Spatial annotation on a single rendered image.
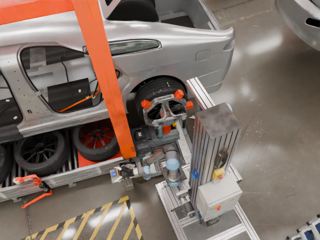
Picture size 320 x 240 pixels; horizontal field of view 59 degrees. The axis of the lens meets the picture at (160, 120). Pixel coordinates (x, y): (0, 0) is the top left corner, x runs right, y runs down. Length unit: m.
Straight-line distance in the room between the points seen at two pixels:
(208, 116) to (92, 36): 1.00
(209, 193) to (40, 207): 2.44
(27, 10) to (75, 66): 2.20
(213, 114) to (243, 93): 2.90
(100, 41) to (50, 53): 2.62
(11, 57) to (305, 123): 4.05
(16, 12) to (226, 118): 1.54
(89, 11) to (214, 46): 1.67
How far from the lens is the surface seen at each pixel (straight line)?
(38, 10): 2.08
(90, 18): 2.08
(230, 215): 3.71
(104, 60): 2.32
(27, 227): 4.27
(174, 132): 4.13
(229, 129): 2.04
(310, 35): 4.75
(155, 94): 3.35
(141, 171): 2.74
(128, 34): 3.04
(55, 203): 4.23
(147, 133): 4.23
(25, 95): 3.36
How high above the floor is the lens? 3.72
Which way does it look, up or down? 55 degrees down
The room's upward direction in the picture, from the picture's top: 5 degrees counter-clockwise
